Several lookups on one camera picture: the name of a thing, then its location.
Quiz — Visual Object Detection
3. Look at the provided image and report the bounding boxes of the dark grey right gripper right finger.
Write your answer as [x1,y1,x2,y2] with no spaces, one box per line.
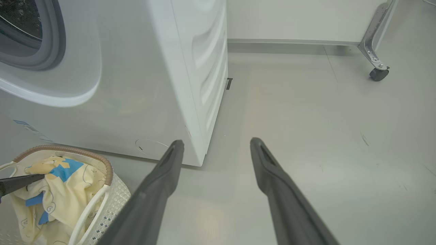
[250,137,341,245]

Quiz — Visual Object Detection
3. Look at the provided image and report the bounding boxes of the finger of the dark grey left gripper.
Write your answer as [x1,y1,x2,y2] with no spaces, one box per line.
[0,174,45,198]

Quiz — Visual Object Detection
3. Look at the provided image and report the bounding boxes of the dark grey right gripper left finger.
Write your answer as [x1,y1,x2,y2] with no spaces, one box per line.
[97,140,185,245]

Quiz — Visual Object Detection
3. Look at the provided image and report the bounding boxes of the cream garment with blue patches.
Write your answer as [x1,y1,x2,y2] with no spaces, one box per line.
[10,156,107,245]

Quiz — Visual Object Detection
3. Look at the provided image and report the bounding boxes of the cream perforated laundry basket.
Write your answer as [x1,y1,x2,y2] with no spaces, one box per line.
[0,145,131,245]

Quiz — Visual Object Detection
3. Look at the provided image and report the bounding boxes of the white front-load washing machine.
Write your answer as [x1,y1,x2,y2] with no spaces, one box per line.
[0,0,229,167]

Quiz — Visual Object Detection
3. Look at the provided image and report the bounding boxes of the grey rubber door gasket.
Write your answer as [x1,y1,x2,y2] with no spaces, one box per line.
[0,0,66,71]

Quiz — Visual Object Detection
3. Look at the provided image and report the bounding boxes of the blue energy label sticker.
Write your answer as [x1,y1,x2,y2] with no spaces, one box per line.
[13,119,53,142]

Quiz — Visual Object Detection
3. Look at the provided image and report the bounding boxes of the round white filter cover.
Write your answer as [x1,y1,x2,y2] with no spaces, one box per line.
[135,138,170,159]

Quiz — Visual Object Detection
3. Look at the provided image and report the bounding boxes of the black caster wheel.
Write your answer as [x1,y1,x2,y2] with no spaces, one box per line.
[370,67,390,82]

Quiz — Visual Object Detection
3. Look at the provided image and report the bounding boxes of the shiny steel washer drum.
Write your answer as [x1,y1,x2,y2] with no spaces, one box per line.
[0,0,43,40]

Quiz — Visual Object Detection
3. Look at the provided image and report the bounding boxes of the white panel furniture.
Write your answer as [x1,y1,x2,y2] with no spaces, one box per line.
[227,0,389,46]

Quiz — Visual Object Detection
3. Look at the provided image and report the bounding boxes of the silver metal frame leg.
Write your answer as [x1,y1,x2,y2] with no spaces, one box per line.
[358,0,398,71]

